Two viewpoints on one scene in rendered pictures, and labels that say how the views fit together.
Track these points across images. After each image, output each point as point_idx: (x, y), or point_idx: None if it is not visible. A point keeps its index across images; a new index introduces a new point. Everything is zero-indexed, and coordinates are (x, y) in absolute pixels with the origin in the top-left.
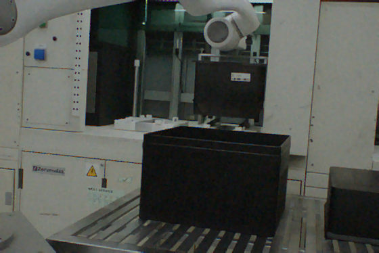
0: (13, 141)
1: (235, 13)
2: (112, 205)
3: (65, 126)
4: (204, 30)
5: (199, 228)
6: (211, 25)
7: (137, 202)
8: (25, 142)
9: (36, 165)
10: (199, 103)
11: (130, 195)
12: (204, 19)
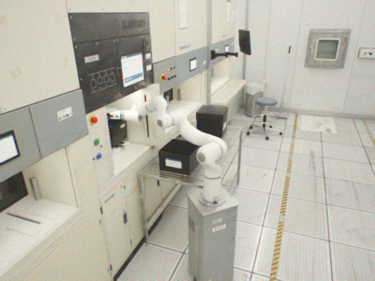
0: (97, 198)
1: (137, 108)
2: (177, 179)
3: (110, 177)
4: (136, 117)
5: (196, 168)
6: (139, 115)
7: (173, 175)
8: (100, 195)
9: (106, 200)
10: (114, 141)
11: (164, 177)
12: None
